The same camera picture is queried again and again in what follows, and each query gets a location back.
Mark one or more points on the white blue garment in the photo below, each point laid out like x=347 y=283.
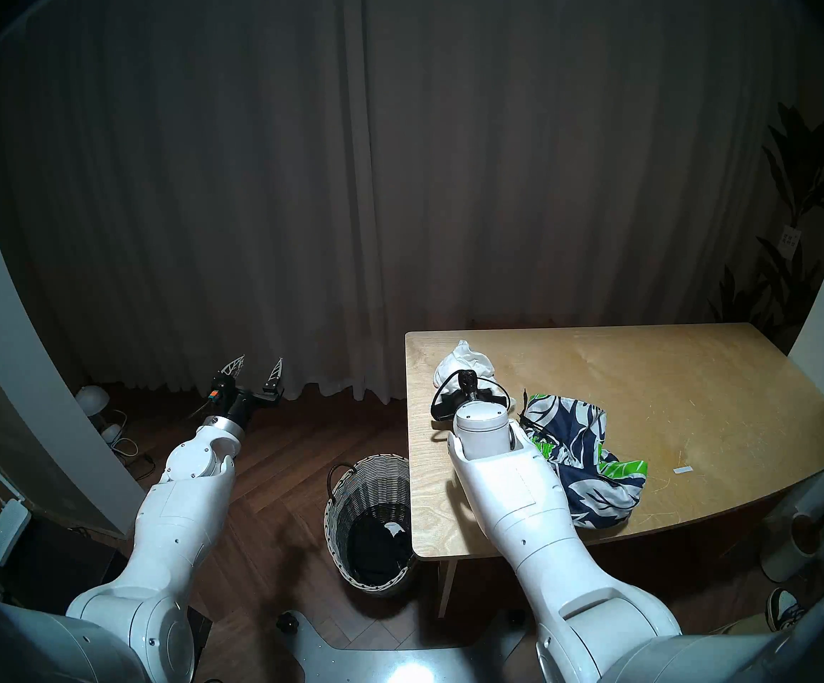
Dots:
x=394 y=528

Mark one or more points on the black garment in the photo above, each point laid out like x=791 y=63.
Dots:
x=373 y=553

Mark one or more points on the white cylindrical bin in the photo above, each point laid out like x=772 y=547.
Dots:
x=789 y=546

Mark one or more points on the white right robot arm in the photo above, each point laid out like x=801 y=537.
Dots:
x=525 y=504

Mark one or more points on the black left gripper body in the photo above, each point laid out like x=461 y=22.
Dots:
x=237 y=406

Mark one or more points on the long grey curtain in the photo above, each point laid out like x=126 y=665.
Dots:
x=312 y=191

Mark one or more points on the woven wicker laundry hamper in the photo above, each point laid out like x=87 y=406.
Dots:
x=365 y=486

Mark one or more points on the white satin garment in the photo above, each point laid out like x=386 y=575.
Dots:
x=465 y=356

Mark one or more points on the black white sneaker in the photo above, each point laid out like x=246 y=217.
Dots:
x=785 y=610

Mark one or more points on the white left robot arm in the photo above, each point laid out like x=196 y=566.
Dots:
x=170 y=518

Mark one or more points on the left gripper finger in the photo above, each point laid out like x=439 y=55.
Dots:
x=275 y=377
x=230 y=368

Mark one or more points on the white mushroom lamp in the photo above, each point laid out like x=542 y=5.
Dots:
x=92 y=400

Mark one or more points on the white paper plant tag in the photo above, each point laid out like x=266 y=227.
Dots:
x=790 y=240

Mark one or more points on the potted plant with paper tag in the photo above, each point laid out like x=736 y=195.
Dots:
x=803 y=176

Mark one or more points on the light wooden table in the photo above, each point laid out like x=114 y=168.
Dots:
x=703 y=390

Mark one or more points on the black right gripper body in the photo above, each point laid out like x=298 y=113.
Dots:
x=467 y=384

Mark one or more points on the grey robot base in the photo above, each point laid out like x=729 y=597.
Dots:
x=397 y=664

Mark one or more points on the navy green leaf print shorts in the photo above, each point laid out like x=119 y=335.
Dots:
x=582 y=447

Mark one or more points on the black computer case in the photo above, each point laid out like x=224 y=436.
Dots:
x=63 y=560

